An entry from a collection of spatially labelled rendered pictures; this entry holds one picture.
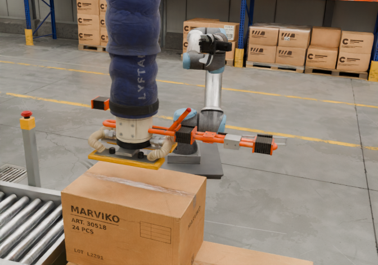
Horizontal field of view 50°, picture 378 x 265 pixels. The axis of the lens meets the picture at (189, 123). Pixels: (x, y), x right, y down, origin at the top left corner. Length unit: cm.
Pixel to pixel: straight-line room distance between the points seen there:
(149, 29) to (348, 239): 245
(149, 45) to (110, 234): 89
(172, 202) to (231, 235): 149
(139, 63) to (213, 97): 101
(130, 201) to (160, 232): 20
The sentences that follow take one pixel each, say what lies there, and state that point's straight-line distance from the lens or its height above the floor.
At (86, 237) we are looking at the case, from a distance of 208.
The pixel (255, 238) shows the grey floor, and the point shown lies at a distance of 333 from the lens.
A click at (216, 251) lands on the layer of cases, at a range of 227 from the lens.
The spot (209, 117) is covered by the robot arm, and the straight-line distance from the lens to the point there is 261.
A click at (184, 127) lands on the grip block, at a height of 126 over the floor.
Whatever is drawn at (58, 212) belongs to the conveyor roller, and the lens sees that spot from 263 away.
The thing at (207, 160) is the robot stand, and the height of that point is 75.
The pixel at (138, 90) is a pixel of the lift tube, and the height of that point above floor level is 145.
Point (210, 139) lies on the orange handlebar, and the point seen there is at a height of 124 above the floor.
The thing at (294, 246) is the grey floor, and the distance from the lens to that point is 333.
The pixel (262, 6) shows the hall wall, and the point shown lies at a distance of 1011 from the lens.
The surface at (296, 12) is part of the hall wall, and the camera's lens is 1004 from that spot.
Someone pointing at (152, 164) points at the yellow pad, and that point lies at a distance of 181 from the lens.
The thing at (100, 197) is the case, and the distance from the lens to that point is 194.
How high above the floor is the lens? 194
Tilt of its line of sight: 21 degrees down
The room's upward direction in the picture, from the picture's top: 2 degrees clockwise
